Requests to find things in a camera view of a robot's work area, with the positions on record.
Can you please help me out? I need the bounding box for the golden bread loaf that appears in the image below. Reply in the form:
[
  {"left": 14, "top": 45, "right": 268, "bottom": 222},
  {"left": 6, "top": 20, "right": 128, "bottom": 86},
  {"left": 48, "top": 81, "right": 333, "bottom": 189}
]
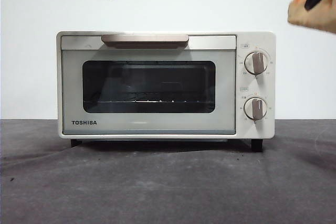
[{"left": 287, "top": 0, "right": 336, "bottom": 36}]

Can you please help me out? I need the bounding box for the cream Toshiba toaster oven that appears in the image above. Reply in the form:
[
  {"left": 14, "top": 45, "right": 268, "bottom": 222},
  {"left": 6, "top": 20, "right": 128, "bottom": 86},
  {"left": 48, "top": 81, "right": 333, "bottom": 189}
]
[{"left": 56, "top": 30, "right": 277, "bottom": 153}]

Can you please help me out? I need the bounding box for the cream brown oven knob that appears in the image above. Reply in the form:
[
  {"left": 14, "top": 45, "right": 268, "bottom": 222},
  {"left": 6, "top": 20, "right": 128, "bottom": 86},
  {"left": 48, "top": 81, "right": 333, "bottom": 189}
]
[
  {"left": 244, "top": 51, "right": 270, "bottom": 76},
  {"left": 243, "top": 97, "right": 268, "bottom": 122}
]

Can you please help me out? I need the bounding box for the metal wire oven rack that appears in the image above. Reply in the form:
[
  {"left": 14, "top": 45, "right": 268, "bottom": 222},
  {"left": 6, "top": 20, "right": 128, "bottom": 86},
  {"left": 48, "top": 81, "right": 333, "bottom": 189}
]
[{"left": 83, "top": 91, "right": 215, "bottom": 105}]

